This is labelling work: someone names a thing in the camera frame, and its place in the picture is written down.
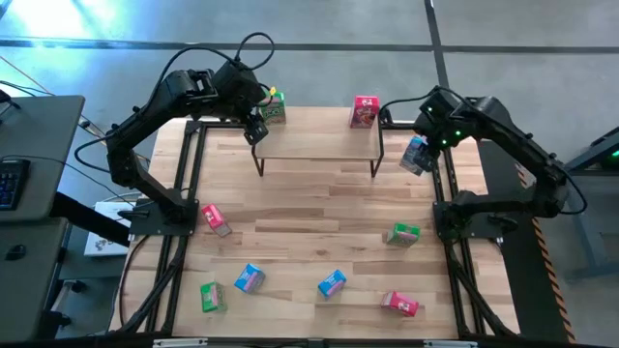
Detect black keyboard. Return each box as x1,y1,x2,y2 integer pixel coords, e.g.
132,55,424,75
0,158,31,212

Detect black desk support beam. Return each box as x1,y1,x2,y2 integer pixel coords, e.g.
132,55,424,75
47,190,134,247

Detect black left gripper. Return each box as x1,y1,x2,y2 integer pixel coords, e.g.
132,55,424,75
214,60,270,146

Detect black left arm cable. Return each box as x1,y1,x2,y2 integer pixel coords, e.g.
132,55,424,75
139,31,276,112

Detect wooden shelf black legs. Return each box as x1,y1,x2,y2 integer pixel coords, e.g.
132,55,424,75
251,106,386,179

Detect black mat hazard stripe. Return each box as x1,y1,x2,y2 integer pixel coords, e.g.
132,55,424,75
476,139,577,344

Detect red Froot Loops cereal box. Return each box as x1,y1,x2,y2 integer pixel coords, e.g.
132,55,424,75
379,290,421,318
200,202,233,239
349,95,381,130

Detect silver metal bracket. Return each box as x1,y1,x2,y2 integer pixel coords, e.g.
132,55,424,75
423,339,479,348
152,337,209,348

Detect green Apple Jacks cereal box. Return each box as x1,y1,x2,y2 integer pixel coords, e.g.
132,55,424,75
384,221,422,248
199,280,228,314
259,90,287,126

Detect neighbouring robot station frame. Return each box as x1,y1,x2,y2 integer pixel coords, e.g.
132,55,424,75
563,125,619,281

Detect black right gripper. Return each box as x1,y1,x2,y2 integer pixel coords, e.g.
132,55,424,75
413,94,466,174

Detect blue Rice Krispies cereal box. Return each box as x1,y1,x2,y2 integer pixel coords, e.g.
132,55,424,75
398,135,429,176
233,262,267,295
316,269,348,300

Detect grey desk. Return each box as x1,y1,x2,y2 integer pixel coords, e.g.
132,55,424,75
0,95,86,223
0,217,70,343

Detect white cardboard box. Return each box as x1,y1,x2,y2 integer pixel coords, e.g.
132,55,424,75
83,200,135,257

